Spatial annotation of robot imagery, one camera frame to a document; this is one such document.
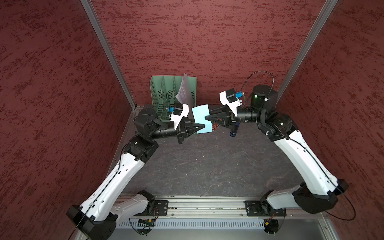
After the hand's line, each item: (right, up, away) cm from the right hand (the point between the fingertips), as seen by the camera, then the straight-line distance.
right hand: (206, 118), depth 54 cm
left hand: (-2, -4, 0) cm, 4 cm away
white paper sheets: (-11, +15, +38) cm, 43 cm away
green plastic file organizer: (-29, +23, +60) cm, 71 cm away
